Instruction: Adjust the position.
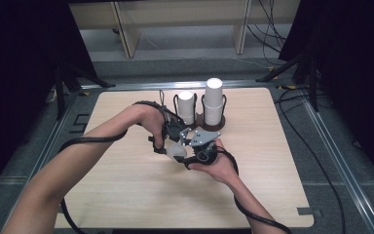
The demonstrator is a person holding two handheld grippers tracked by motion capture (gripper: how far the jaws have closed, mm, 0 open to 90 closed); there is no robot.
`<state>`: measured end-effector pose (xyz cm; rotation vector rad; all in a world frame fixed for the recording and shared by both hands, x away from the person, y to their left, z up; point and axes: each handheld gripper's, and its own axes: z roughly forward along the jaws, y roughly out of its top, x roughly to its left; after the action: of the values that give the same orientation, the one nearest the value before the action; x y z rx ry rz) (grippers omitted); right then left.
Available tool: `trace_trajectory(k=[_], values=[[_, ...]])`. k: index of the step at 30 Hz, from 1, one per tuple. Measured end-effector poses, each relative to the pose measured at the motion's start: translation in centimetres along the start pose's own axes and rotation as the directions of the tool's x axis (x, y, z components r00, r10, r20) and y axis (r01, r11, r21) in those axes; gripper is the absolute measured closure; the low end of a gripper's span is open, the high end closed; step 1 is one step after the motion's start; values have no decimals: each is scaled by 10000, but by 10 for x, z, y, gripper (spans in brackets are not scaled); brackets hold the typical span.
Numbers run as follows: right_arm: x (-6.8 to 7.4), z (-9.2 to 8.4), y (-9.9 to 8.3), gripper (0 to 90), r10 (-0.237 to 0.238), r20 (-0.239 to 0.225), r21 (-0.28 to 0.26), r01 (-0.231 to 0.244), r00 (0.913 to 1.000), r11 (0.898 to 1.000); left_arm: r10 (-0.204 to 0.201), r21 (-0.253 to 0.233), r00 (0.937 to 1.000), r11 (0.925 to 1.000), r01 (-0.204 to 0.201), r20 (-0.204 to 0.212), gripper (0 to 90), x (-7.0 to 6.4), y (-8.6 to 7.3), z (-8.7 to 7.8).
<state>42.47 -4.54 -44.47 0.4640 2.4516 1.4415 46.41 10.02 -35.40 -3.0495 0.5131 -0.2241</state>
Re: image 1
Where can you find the dark brown double cup holder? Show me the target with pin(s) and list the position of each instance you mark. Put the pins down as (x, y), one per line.
(205, 125)

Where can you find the beige wooden furniture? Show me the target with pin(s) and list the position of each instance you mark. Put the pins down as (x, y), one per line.
(181, 13)

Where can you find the short stack of white cups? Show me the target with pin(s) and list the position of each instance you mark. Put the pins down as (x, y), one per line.
(186, 107)

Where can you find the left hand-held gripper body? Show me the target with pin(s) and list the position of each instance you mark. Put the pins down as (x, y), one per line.
(175, 128)

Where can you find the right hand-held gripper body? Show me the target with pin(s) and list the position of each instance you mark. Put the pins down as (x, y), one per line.
(204, 139)

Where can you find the dark curtain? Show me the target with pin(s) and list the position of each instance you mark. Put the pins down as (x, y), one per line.
(360, 74)
(16, 81)

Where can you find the tall stack of white cups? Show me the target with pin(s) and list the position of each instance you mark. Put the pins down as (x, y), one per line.
(213, 100)

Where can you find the person's left hand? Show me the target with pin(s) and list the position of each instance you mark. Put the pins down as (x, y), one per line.
(154, 122)

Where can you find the single translucent white cup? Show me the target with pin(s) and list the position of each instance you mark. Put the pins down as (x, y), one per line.
(177, 151)

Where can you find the black metal stand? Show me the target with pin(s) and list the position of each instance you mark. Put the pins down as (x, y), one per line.
(312, 87)
(61, 94)

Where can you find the metal floor rail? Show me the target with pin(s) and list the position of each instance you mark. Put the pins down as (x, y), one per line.
(142, 85)
(344, 169)
(42, 159)

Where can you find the person's right hand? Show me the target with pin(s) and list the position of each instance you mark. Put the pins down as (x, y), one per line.
(220, 169)

